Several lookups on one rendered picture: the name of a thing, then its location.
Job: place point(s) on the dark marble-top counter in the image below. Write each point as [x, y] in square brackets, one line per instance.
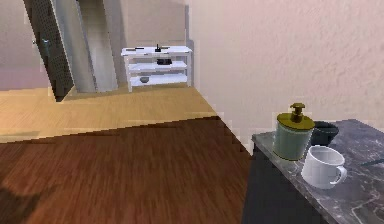
[350, 186]

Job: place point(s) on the green soap dispenser gold pump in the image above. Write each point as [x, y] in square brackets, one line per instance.
[292, 136]

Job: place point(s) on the small grey bowl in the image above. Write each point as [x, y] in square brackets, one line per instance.
[144, 79]

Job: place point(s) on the flat black utensil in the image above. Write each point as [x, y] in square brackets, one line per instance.
[135, 49]

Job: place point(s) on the black pan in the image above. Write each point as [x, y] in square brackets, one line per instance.
[164, 61]

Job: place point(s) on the small black bottle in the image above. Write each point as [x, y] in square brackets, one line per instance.
[157, 48]

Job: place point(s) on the white mug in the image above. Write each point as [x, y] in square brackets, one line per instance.
[322, 166]

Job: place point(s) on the white shelf unit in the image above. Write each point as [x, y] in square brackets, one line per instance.
[156, 67]

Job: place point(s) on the dark perforated room door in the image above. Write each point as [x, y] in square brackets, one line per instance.
[53, 50]

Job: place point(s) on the black bowl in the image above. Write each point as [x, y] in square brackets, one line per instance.
[325, 132]

